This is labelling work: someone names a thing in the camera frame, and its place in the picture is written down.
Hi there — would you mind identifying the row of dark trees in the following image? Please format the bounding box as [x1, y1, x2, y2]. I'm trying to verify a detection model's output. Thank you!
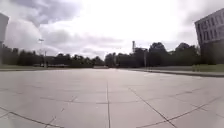
[0, 41, 203, 69]

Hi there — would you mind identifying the grey windowed building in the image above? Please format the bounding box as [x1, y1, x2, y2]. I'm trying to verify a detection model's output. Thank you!
[194, 8, 224, 66]

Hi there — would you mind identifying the tall chimney tower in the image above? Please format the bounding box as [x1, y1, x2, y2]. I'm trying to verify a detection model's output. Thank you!
[131, 40, 137, 54]

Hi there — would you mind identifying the large pale windowed building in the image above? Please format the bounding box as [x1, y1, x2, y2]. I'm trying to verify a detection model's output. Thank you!
[0, 12, 10, 66]

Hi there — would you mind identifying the grass strip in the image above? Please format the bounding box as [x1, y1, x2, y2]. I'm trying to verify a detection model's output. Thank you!
[149, 63, 224, 73]

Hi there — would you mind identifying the low dark kerb step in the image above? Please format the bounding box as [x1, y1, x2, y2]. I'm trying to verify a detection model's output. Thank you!
[126, 68, 224, 79]

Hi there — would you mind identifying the grey paved stone plaza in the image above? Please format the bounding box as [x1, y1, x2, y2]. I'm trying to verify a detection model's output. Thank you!
[0, 67, 224, 128]

